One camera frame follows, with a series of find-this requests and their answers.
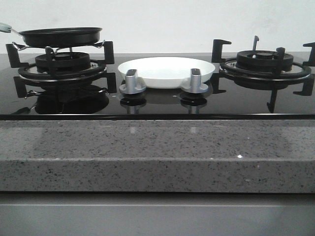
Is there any white plate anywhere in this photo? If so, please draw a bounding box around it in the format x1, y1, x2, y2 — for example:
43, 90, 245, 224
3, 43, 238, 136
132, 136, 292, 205
118, 57, 215, 89

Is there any black frying pan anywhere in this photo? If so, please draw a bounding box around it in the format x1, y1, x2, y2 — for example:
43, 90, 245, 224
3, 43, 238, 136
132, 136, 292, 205
0, 22, 103, 49

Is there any left silver stove knob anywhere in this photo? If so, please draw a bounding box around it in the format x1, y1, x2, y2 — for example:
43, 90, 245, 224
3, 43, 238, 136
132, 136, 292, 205
119, 69, 146, 95

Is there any silver stove knob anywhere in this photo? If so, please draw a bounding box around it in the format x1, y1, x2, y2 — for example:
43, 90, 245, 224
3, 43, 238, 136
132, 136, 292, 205
119, 69, 146, 95
181, 68, 209, 94

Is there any right silver stove knob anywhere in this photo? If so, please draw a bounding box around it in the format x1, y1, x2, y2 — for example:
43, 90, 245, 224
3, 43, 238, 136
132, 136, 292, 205
181, 68, 209, 94

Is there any left black pan support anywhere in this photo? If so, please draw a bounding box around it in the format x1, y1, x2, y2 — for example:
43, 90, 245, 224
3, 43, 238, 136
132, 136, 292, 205
0, 41, 117, 100

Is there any black pan support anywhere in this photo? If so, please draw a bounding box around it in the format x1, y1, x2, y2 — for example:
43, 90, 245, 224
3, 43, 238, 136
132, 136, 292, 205
211, 36, 315, 112
0, 41, 117, 100

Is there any right black burner head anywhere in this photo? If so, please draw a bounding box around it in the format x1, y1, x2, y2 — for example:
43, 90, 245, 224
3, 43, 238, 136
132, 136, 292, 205
236, 50, 279, 73

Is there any black burner head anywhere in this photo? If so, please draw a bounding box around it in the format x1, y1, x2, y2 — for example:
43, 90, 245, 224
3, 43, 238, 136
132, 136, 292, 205
35, 52, 91, 73
236, 50, 279, 73

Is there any left black burner head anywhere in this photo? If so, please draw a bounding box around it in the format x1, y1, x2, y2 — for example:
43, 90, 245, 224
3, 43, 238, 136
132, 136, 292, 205
35, 52, 91, 73

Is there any right black pan support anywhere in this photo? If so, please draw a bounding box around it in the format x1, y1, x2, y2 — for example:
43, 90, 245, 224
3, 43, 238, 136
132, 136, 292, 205
211, 36, 315, 112

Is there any black glass gas hob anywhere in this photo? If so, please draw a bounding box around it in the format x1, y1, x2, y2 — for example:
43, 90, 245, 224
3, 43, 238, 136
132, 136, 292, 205
0, 54, 315, 120

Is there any grey cabinet drawer front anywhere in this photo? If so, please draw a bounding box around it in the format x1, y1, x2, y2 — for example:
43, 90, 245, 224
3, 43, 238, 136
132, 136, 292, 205
0, 193, 315, 236

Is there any chrome wire trivet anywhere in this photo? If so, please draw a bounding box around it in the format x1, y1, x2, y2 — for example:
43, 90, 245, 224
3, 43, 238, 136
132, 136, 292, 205
11, 40, 105, 54

